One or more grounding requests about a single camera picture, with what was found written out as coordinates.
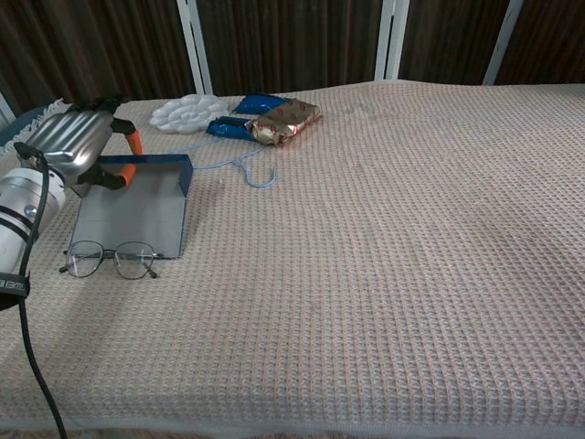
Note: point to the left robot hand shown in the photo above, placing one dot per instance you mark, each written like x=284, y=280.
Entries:
x=73, y=137

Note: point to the blue glasses case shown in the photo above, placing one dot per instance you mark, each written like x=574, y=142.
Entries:
x=137, y=215

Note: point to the thin-framed eyeglasses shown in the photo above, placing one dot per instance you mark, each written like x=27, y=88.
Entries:
x=89, y=260

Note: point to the teal padded table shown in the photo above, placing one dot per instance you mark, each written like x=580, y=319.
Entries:
x=13, y=130

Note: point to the white flower paint palette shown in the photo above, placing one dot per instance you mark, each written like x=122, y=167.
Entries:
x=187, y=114

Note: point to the blue snack packet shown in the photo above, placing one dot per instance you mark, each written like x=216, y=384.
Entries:
x=253, y=104
x=226, y=130

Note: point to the gold red printed packet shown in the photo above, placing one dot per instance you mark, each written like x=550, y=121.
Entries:
x=283, y=121

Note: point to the beige waffle weave cloth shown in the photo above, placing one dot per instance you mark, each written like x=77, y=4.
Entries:
x=365, y=274

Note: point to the white screen frame post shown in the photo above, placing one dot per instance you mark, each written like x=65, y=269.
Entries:
x=388, y=41
x=4, y=110
x=500, y=46
x=194, y=46

